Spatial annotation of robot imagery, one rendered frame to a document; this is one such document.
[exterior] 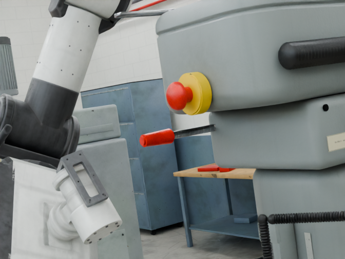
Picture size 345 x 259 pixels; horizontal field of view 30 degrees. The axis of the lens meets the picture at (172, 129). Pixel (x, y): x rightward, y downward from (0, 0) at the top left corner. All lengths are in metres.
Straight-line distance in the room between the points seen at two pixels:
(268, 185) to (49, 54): 0.45
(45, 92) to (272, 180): 0.43
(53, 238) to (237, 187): 6.89
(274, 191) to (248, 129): 0.11
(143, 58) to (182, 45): 8.22
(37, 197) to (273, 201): 0.38
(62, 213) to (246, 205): 6.86
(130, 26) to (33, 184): 8.36
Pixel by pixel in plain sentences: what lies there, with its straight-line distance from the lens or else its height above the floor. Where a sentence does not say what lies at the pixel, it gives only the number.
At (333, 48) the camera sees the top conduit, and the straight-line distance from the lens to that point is 0.86.
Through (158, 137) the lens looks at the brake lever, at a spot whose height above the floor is 1.70.
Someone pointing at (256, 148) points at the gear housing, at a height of 1.66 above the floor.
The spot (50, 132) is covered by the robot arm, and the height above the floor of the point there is 1.73.
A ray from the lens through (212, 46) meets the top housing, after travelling 0.89.
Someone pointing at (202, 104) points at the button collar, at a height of 1.74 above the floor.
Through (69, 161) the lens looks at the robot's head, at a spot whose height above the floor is 1.69.
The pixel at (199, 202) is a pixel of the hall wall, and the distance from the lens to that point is 8.54.
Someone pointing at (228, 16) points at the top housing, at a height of 1.85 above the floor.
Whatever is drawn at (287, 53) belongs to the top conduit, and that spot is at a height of 1.79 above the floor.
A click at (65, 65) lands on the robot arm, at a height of 1.84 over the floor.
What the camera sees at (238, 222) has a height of 0.24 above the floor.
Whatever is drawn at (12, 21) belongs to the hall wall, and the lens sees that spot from 10.62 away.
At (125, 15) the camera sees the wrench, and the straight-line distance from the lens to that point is 0.99.
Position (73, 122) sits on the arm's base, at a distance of 1.20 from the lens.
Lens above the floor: 1.76
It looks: 3 degrees down
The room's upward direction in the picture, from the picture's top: 8 degrees counter-clockwise
